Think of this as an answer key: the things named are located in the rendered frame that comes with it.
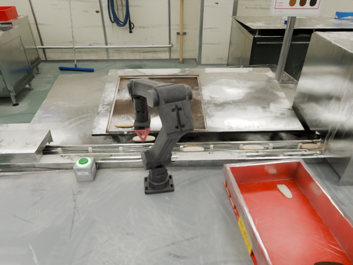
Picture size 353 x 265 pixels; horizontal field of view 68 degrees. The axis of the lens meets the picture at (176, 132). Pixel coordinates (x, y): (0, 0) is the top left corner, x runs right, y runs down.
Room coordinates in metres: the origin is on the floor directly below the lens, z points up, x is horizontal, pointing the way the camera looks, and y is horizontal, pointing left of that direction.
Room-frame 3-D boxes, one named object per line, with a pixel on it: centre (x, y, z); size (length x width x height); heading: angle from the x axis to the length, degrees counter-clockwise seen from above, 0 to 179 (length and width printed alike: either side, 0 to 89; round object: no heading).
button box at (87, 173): (0.83, 0.38, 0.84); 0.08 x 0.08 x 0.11; 2
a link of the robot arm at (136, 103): (0.97, 0.15, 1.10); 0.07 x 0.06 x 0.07; 21
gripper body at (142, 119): (0.96, 0.15, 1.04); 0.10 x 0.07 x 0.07; 2
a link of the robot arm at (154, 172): (0.78, 0.08, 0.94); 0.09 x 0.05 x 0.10; 21
